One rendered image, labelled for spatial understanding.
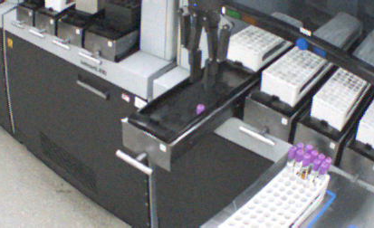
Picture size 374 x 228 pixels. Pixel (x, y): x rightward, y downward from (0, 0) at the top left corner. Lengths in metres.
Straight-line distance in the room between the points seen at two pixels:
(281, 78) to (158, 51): 0.41
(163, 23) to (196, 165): 0.39
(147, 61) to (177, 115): 0.36
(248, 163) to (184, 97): 0.24
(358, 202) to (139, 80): 0.79
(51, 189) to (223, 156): 0.99
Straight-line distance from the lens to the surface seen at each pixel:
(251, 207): 1.04
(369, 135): 1.32
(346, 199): 1.16
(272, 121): 1.41
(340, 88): 1.43
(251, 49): 1.51
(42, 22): 1.92
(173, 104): 1.39
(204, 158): 1.61
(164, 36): 1.64
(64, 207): 2.27
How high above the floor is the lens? 1.60
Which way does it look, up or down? 36 degrees down
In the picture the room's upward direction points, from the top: 2 degrees clockwise
